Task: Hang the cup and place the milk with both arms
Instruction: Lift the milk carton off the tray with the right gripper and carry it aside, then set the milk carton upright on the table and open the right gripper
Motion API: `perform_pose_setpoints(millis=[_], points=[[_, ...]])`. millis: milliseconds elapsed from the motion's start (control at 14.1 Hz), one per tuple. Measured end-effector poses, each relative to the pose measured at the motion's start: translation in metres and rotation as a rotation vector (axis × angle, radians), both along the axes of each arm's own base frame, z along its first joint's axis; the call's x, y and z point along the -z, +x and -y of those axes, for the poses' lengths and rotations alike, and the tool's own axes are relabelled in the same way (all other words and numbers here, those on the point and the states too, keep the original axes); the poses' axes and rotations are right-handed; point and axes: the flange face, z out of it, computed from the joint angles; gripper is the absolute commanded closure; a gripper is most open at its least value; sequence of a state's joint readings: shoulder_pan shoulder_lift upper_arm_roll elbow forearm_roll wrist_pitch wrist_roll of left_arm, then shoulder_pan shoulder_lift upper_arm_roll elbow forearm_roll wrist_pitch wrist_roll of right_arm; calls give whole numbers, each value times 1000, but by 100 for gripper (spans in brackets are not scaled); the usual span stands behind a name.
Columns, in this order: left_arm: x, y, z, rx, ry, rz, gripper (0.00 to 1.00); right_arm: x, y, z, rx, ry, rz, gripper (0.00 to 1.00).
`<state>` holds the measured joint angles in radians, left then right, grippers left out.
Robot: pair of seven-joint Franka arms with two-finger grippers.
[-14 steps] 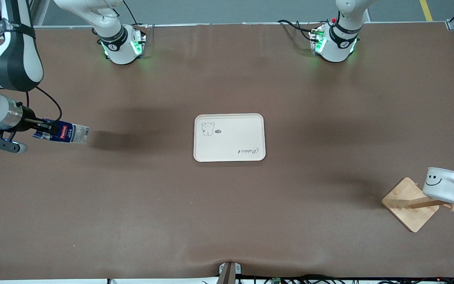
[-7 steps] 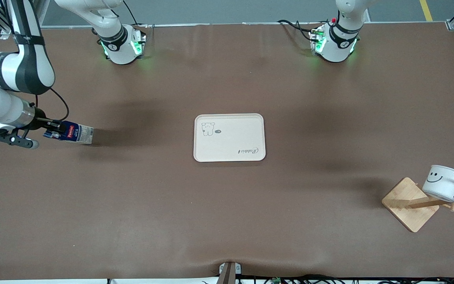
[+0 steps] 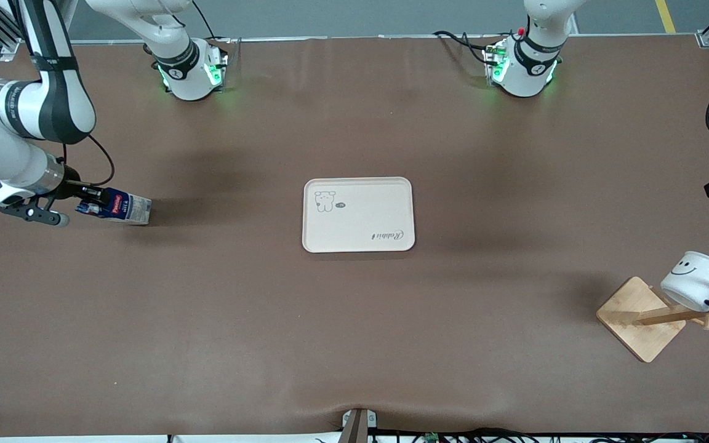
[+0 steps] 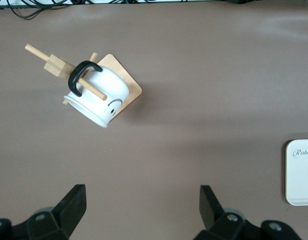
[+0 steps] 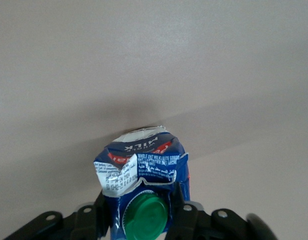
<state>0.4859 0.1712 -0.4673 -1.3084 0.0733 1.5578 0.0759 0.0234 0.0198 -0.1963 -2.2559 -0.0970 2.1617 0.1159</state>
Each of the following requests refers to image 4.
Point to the cream tray with rabbit print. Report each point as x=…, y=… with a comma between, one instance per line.
x=301, y=180

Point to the wooden cup rack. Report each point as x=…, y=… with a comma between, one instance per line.
x=55, y=65

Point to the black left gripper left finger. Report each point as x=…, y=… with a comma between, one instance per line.
x=59, y=220

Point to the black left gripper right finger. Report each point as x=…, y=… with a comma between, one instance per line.
x=218, y=222

